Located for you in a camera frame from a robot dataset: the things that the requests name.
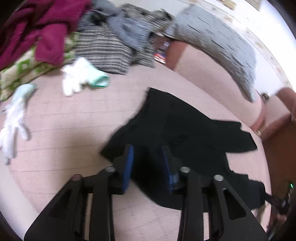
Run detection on black pants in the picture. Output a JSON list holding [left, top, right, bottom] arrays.
[[101, 88, 265, 209]]

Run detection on brown pink side cushion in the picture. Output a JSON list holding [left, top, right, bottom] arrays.
[[252, 87, 295, 141]]

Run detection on pink bolster cushion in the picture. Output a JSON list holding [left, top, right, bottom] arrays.
[[166, 41, 264, 131]]

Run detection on colourful packet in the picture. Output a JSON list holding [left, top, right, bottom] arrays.
[[154, 41, 170, 64]]

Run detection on small black gold hair clip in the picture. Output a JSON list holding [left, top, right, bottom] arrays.
[[260, 92, 270, 102]]

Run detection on houndstooth checked garment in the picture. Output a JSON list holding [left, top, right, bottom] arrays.
[[74, 4, 173, 75]]

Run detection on grey quilted pillow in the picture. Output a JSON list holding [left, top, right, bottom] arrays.
[[165, 4, 256, 102]]

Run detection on grey denim garment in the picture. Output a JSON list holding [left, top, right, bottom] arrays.
[[77, 1, 152, 51]]

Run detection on green patterned cloth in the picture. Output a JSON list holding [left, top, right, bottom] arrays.
[[1, 32, 79, 101]]

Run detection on maroon garment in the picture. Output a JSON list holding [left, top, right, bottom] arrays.
[[1, 1, 91, 69]]

